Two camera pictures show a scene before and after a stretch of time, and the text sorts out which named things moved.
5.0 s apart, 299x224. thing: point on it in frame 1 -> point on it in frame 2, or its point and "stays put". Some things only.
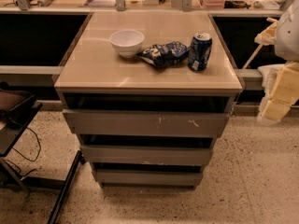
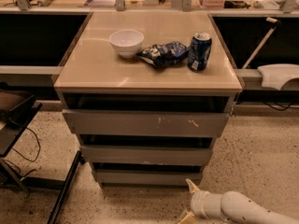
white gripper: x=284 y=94 -> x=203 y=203
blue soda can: x=200 y=50 stays put
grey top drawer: x=147 y=121 stays put
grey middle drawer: x=147 y=154 stays put
